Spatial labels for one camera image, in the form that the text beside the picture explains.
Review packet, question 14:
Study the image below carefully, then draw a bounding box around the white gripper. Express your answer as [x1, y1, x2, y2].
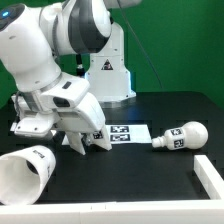
[40, 73, 104, 146]

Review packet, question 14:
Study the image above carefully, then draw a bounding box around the white lamp base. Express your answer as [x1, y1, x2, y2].
[65, 127, 112, 155]

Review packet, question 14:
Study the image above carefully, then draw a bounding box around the white lamp bulb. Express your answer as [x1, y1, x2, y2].
[152, 121, 208, 150]

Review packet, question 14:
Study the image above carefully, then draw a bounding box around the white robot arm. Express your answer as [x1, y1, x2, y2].
[0, 0, 142, 153]

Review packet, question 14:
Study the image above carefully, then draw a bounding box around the white lamp shade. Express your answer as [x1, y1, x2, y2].
[0, 145, 56, 205]

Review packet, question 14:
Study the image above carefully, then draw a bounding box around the white marker sheet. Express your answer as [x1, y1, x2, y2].
[61, 124, 153, 146]

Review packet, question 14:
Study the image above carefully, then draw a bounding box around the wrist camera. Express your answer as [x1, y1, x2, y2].
[9, 94, 61, 138]

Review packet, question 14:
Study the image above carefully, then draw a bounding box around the black camera pole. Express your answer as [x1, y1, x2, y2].
[76, 54, 85, 77]

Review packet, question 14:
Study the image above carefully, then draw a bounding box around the white frame wall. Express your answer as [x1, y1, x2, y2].
[0, 155, 224, 224]

